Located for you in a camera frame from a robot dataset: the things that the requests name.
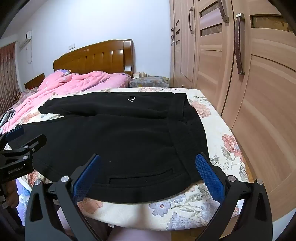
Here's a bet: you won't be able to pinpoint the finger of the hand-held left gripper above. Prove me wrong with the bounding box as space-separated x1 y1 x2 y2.
5 134 47 156
0 126 25 149

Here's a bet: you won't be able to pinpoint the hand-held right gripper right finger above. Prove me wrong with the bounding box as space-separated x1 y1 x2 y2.
195 152 274 241

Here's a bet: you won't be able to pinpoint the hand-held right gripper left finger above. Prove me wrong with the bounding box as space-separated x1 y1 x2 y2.
24 153 109 241

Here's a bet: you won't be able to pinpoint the black pants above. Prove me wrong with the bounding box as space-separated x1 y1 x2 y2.
28 91 210 204

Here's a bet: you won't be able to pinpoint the person's left hand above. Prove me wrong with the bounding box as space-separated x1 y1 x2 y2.
3 179 19 208

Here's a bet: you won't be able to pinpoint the grey striped cloth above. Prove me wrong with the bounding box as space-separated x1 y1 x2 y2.
0 109 17 130

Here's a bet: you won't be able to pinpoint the floral bed sheet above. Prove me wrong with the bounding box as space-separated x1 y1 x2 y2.
5 87 250 232

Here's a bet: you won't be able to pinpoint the small wooden nightstand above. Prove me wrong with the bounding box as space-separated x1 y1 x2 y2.
24 73 45 90

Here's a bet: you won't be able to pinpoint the floral curtain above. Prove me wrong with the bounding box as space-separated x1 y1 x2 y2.
0 41 20 116

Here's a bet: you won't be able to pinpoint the pink quilt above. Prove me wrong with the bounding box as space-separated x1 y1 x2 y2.
0 69 131 135

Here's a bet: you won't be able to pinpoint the light wooden wardrobe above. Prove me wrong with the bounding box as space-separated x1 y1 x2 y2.
169 0 296 224

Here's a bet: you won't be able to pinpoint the white air conditioner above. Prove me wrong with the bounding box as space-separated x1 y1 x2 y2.
18 30 33 49

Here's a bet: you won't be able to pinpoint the wooden headboard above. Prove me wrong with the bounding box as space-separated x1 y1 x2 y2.
53 39 135 78

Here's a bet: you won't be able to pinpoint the nightstand with floral cover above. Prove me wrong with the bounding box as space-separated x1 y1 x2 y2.
129 76 170 88

